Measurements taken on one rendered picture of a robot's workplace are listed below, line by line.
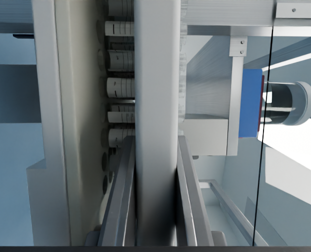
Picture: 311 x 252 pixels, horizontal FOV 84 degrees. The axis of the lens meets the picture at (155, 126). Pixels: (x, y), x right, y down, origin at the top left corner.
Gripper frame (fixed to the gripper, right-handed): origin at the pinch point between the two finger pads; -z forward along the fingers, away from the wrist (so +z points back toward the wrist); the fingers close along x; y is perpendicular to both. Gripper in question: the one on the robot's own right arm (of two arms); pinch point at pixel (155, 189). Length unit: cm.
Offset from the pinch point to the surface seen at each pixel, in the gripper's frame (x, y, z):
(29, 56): 106, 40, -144
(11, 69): 48, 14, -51
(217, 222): -151, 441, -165
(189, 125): -9.3, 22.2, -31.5
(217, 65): -20, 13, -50
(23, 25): 29.5, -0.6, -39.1
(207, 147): -14.5, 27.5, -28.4
